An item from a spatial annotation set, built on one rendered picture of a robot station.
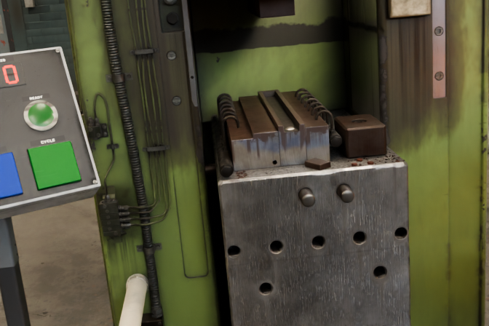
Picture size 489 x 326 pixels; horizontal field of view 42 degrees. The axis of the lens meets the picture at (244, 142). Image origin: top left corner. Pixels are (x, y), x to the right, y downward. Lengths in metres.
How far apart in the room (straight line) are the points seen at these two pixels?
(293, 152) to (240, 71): 0.50
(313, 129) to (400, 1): 0.34
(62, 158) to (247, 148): 0.37
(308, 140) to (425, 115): 0.33
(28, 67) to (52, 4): 6.36
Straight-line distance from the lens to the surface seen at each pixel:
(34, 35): 7.66
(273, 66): 1.75
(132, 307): 1.41
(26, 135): 1.17
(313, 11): 1.76
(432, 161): 1.54
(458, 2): 1.51
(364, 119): 1.39
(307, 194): 1.23
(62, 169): 1.15
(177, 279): 1.54
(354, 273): 1.36
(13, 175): 1.14
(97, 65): 1.41
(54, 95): 1.20
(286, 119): 1.40
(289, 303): 1.36
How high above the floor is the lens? 1.30
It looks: 15 degrees down
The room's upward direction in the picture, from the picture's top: 5 degrees counter-clockwise
